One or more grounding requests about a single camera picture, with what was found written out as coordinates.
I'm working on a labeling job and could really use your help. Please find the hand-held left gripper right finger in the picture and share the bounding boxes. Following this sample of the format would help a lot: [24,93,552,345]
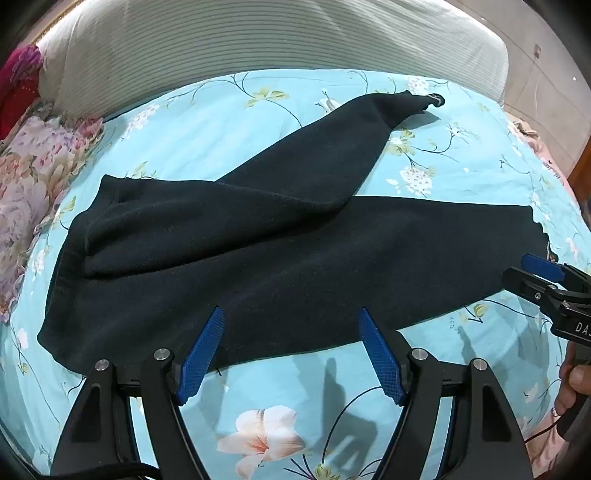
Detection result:
[358,307,534,480]

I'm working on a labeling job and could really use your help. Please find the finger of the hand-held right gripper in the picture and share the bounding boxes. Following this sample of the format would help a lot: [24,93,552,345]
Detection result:
[502,267,555,315]
[521,254,568,283]

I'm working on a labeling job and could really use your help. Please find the person's right hand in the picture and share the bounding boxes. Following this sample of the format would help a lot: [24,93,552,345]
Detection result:
[554,355,591,416]

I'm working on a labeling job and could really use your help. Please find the pink floral blanket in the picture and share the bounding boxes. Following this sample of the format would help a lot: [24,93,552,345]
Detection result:
[0,115,105,324]

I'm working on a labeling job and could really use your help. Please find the white ribbed padded headboard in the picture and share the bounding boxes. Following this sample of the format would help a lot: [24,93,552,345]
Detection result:
[34,0,509,123]

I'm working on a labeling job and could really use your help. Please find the thin black cable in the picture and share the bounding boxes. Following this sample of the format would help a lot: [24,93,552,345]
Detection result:
[525,416,563,441]

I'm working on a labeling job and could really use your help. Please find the blue floral bed sheet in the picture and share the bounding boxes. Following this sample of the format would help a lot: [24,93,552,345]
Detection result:
[0,69,591,480]

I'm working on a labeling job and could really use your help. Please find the red patterned cloth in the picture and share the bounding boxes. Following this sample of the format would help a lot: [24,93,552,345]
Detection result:
[0,44,44,139]

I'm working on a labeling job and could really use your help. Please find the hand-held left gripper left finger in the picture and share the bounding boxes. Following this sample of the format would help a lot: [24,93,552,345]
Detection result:
[50,305,227,480]

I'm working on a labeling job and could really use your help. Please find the brown wooden cabinet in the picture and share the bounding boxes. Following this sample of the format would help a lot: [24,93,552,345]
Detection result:
[568,134,591,206]

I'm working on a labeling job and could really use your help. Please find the black pants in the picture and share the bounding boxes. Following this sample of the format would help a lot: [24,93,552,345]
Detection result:
[37,91,557,377]

